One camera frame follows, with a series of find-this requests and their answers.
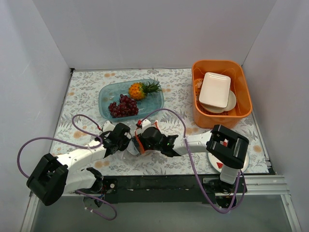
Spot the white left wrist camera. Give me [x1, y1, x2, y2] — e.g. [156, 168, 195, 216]
[102, 121, 115, 132]

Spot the watermelon pattern round plate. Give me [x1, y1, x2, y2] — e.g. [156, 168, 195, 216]
[207, 153, 250, 173]

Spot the purple fake grape bunch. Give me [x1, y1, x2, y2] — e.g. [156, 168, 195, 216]
[118, 94, 139, 116]
[108, 102, 128, 118]

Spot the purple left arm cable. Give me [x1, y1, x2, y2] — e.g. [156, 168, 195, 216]
[16, 114, 118, 221]

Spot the aluminium frame rail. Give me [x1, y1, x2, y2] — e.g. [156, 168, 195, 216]
[241, 175, 302, 232]

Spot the white rectangular plate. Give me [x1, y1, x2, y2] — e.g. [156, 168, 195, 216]
[198, 72, 231, 108]

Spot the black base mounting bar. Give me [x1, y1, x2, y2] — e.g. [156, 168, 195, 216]
[82, 174, 239, 210]

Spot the fake pineapple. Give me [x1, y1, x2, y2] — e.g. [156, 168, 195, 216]
[128, 81, 162, 101]

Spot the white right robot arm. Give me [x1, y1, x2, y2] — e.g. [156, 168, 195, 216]
[135, 125, 249, 192]

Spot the orange plastic basket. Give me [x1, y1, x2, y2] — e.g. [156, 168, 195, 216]
[192, 60, 253, 128]

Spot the teal transparent plastic tray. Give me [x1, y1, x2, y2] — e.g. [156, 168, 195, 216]
[98, 79, 164, 122]

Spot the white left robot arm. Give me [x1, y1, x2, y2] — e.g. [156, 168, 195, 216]
[27, 121, 130, 206]

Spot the cream round plate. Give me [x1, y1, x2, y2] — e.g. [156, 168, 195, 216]
[201, 90, 237, 114]

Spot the clear zip top bag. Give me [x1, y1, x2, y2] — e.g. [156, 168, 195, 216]
[121, 121, 158, 160]

